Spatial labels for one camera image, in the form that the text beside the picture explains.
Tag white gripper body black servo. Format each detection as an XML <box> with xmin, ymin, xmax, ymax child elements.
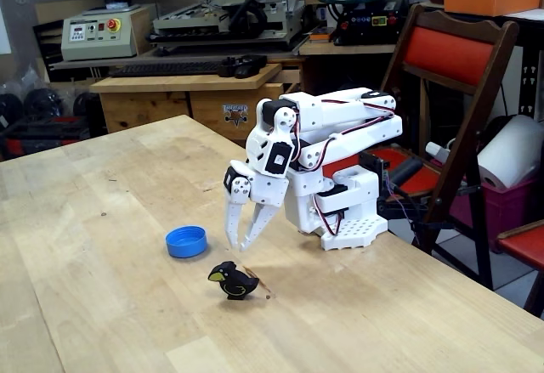
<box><xmin>224</xmin><ymin>161</ymin><xmax>291</xmax><ymax>210</ymax></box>

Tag black controller board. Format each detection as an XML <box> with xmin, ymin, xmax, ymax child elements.
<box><xmin>359</xmin><ymin>150</ymin><xmax>390</xmax><ymax>178</ymax></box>

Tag magenta plastic bin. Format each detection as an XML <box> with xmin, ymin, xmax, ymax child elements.
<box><xmin>449</xmin><ymin>177</ymin><xmax>541</xmax><ymax>255</ymax></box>

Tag purple cable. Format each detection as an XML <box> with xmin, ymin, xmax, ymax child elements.
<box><xmin>382</xmin><ymin>175</ymin><xmax>422</xmax><ymax>246</ymax></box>

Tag black wooden bird toy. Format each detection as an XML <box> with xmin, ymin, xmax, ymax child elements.
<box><xmin>207</xmin><ymin>260</ymin><xmax>261</xmax><ymax>302</ymax></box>

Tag red seat wooden chair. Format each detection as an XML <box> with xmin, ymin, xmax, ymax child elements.
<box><xmin>495</xmin><ymin>218</ymin><xmax>544</xmax><ymax>319</ymax></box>

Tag white robot arm with base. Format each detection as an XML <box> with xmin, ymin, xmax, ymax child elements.
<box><xmin>245</xmin><ymin>87</ymin><xmax>404</xmax><ymax>251</ymax></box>

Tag red black crate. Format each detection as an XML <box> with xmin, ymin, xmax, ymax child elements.
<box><xmin>0</xmin><ymin>116</ymin><xmax>93</xmax><ymax>160</ymax></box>

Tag wooden cabinet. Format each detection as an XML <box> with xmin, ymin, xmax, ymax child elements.
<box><xmin>89</xmin><ymin>62</ymin><xmax>285</xmax><ymax>143</ymax></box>

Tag white fixed gripper finger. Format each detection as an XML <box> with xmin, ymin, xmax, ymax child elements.
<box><xmin>239</xmin><ymin>201</ymin><xmax>278</xmax><ymax>252</ymax></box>

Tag black filament spool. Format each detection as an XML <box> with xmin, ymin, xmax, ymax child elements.
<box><xmin>0</xmin><ymin>90</ymin><xmax>25</xmax><ymax>126</ymax></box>
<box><xmin>71</xmin><ymin>90</ymin><xmax>101</xmax><ymax>117</ymax></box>
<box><xmin>23</xmin><ymin>88</ymin><xmax>65</xmax><ymax>119</ymax></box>

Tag skate logo sticker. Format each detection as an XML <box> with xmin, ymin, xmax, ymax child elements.
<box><xmin>223</xmin><ymin>104</ymin><xmax>250</xmax><ymax>128</ymax></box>

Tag white paper towel roll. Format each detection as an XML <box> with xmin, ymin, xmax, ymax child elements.
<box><xmin>476</xmin><ymin>113</ymin><xmax>544</xmax><ymax>191</ymax></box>

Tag black cylinder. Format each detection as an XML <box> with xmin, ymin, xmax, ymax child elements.
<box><xmin>388</xmin><ymin>156</ymin><xmax>424</xmax><ymax>184</ymax></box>

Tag wooden workbench plank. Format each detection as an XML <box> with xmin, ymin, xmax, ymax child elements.
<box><xmin>298</xmin><ymin>42</ymin><xmax>399</xmax><ymax>56</ymax></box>

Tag blue round shallow box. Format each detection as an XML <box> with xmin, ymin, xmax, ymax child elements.
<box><xmin>165</xmin><ymin>225</ymin><xmax>209</xmax><ymax>259</ymax></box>

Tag orange small book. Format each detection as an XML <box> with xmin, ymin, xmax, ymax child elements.
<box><xmin>308</xmin><ymin>26</ymin><xmax>337</xmax><ymax>42</ymax></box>

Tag beige control box red button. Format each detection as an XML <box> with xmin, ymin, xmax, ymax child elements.
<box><xmin>60</xmin><ymin>5</ymin><xmax>153</xmax><ymax>62</ymax></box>

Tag black table clamp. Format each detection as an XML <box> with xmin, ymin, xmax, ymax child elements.
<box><xmin>376</xmin><ymin>194</ymin><xmax>456</xmax><ymax>232</ymax></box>

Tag white moving gripper finger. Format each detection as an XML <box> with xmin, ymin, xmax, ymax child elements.
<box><xmin>224</xmin><ymin>176</ymin><xmax>252</xmax><ymax>251</ymax></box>

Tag white panel with hooks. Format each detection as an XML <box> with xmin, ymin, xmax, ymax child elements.
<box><xmin>505</xmin><ymin>43</ymin><xmax>537</xmax><ymax>119</ymax></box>

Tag black keyboard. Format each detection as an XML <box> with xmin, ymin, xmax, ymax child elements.
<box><xmin>108</xmin><ymin>60</ymin><xmax>226</xmax><ymax>79</ymax></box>

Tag wooden folding chair red cushions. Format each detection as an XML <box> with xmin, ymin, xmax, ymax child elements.
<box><xmin>321</xmin><ymin>2</ymin><xmax>520</xmax><ymax>291</ymax></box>

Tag black scroll saw machine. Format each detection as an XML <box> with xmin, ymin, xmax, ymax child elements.
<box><xmin>317</xmin><ymin>0</ymin><xmax>410</xmax><ymax>47</ymax></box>

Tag black handheld gadget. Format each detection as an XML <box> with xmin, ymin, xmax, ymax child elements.
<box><xmin>218</xmin><ymin>54</ymin><xmax>269</xmax><ymax>80</ymax></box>

